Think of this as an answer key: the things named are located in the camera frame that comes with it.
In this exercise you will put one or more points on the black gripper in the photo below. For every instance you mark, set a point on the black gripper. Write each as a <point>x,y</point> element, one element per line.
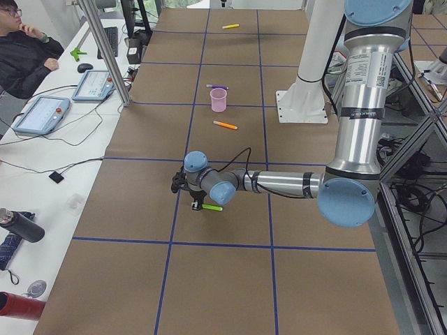
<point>195,195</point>

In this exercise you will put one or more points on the green highlighter pen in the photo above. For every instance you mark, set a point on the green highlighter pen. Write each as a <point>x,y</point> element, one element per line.
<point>212,207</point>

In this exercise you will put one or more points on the yellow highlighter pen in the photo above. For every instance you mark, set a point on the yellow highlighter pen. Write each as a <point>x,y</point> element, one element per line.
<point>230,26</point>

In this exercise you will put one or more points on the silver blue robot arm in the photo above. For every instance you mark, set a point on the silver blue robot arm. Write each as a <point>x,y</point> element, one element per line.
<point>372,31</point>

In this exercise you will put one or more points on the orange highlighter pen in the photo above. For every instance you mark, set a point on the orange highlighter pen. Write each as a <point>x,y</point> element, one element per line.
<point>225,125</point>

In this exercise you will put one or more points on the pink plastic pen holder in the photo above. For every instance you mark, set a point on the pink plastic pen holder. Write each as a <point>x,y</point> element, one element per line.
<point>218,98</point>

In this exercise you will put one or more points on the purple marker pen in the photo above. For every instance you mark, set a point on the purple marker pen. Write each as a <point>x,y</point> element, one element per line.
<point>212,86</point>

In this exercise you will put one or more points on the small black square puck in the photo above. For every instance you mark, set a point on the small black square puck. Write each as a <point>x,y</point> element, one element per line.
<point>56,177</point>

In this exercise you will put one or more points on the far teach pendant tablet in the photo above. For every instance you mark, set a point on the far teach pendant tablet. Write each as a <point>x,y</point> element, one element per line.
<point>94,86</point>

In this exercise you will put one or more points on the teach pendant tablet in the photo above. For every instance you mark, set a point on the teach pendant tablet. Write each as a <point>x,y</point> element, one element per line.
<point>94,86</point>
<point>42,117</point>

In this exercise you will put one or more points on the near teach pendant tablet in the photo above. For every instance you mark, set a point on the near teach pendant tablet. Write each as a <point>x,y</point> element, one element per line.
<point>42,117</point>

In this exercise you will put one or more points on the black box with label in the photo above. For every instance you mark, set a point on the black box with label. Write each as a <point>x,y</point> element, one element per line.
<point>136,46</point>

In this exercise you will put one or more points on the black computer mouse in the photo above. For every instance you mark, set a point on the black computer mouse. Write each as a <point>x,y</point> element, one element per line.
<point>83,67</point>

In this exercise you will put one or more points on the silver round lid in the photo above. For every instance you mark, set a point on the silver round lid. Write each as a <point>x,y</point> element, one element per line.
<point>36,289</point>

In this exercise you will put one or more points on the black water bottle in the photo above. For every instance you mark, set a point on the black water bottle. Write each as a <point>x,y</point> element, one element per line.
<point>21,223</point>

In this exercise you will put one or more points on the black keyboard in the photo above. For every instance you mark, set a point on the black keyboard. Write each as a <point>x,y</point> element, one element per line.
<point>112,35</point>

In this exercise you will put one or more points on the blue folded umbrella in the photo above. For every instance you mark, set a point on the blue folded umbrella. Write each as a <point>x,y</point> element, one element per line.
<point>8,248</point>

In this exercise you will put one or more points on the green plastic clamp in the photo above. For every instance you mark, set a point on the green plastic clamp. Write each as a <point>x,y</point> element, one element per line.
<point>76,53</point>

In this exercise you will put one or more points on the red cylinder bottle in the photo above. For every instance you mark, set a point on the red cylinder bottle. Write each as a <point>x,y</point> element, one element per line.
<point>17,306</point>

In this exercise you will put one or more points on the seated person in black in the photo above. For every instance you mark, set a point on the seated person in black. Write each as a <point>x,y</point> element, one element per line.
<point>28,55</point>

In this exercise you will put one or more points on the white central pedestal column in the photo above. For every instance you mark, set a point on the white central pedestal column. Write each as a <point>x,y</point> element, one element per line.
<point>304,101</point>

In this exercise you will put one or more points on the aluminium frame post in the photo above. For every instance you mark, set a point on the aluminium frame post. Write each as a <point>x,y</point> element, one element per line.
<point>98,32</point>

